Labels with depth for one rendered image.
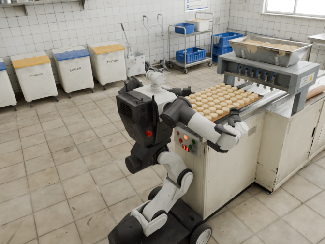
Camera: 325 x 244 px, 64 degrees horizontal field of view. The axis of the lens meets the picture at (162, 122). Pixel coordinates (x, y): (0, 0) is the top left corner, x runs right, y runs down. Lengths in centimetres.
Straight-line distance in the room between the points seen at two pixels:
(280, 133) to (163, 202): 106
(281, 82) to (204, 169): 90
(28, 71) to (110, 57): 135
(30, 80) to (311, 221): 416
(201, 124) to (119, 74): 386
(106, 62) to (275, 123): 339
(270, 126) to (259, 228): 83
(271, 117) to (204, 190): 79
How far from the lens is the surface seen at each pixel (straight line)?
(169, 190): 198
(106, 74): 495
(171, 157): 169
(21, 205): 287
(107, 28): 549
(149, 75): 149
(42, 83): 473
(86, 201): 265
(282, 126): 223
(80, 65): 476
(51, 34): 526
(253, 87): 258
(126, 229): 189
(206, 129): 128
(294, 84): 207
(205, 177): 195
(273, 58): 218
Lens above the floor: 180
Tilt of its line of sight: 29 degrees down
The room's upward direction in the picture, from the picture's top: 3 degrees counter-clockwise
